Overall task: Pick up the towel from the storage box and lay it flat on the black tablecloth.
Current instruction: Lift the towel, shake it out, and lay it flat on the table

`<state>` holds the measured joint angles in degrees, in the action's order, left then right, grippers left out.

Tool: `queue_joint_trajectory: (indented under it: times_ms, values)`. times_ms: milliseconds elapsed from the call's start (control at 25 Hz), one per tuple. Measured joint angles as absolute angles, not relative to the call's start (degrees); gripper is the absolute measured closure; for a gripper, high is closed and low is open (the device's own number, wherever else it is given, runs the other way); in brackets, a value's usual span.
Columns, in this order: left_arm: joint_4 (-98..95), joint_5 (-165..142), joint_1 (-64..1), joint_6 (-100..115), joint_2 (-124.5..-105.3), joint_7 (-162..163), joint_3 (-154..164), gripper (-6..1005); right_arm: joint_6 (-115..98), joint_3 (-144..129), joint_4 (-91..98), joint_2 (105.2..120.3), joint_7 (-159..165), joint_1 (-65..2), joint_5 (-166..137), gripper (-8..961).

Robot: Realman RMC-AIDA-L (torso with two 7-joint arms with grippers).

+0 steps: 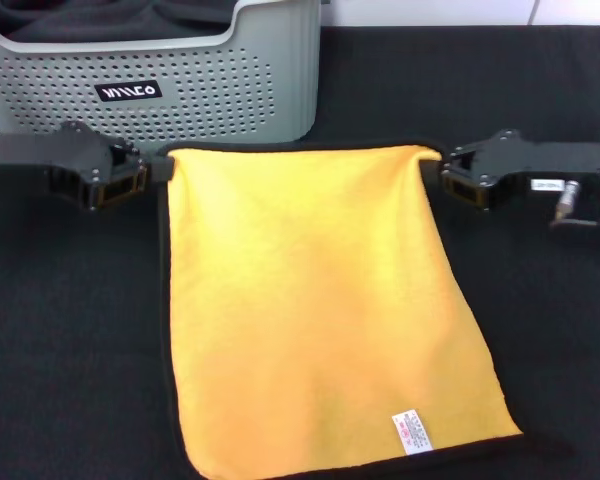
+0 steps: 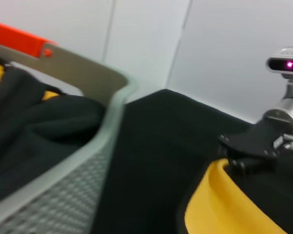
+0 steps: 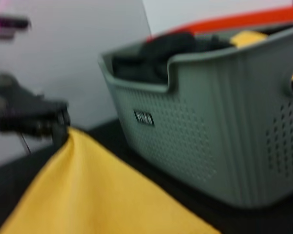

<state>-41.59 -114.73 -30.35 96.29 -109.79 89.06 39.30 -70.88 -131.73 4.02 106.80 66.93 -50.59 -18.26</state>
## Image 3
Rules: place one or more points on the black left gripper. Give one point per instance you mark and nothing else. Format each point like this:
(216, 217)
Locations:
(31, 114)

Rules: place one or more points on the yellow grey towel black-edged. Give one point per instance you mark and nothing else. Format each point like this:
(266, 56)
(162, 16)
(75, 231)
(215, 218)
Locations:
(92, 190)

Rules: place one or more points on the grey perforated storage box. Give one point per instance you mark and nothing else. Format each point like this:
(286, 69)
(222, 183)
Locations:
(197, 122)

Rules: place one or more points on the black tablecloth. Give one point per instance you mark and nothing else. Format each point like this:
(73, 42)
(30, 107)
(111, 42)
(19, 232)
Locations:
(246, 219)

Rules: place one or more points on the folded yellow towel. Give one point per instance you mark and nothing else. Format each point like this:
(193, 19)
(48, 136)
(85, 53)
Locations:
(249, 39)

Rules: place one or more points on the dark grey cloth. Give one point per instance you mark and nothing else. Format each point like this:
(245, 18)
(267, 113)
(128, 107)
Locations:
(161, 56)

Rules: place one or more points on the orange plastic bin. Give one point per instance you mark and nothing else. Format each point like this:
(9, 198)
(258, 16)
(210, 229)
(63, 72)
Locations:
(234, 20)

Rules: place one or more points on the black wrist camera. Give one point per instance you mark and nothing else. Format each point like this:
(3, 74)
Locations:
(9, 24)

